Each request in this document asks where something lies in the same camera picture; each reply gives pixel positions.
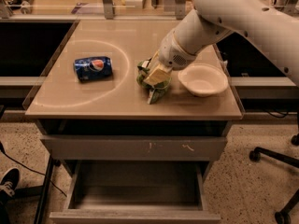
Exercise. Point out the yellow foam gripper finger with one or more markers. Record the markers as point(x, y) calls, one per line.
point(158, 73)
point(148, 65)

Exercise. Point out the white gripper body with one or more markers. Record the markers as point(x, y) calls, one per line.
point(172, 54)

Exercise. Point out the green jalapeno chip bag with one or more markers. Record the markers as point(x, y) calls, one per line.
point(155, 92)

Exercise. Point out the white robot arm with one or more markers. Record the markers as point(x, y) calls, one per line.
point(273, 33)

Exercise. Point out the grey top drawer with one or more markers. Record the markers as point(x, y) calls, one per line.
point(134, 148)

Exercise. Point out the grey open middle drawer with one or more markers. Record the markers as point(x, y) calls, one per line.
point(136, 192)

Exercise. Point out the white paper bowl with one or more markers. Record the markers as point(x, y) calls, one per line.
point(203, 80)

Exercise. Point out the blue Pepsi can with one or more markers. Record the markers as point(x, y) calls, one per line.
point(93, 68)

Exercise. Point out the black sneaker shoe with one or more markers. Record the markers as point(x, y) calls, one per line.
point(8, 184)

